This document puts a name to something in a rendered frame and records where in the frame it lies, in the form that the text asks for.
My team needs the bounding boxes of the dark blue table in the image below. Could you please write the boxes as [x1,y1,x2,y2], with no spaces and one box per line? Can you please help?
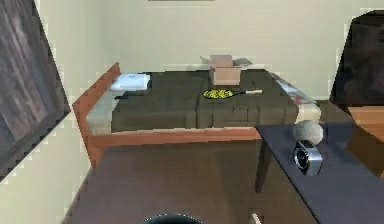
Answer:
[254,121,384,224]

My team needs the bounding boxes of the dark wooden door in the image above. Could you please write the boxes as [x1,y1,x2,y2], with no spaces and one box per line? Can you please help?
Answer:
[0,0,72,183]

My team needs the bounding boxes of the open cardboard box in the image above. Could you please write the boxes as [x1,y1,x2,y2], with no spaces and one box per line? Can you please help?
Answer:
[199,54,254,86]

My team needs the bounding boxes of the grey ball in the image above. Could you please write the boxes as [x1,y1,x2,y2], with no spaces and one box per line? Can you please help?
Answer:
[292,119,324,146]

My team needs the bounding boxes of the wooden bed with dark blanket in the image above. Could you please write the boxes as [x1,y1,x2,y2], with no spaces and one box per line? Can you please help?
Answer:
[72,61,323,168]

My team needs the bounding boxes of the white pillow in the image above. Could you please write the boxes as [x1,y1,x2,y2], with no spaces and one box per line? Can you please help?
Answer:
[110,73,152,92]

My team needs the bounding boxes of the dark round bin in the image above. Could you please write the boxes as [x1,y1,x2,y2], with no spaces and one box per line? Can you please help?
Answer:
[139,213,205,224]

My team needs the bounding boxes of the silver alarm clock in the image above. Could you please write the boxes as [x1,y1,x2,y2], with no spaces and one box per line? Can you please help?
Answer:
[292,139,324,176]

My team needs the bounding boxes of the yellow tennis racket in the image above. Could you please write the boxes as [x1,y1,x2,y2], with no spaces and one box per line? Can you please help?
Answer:
[202,87,264,100]

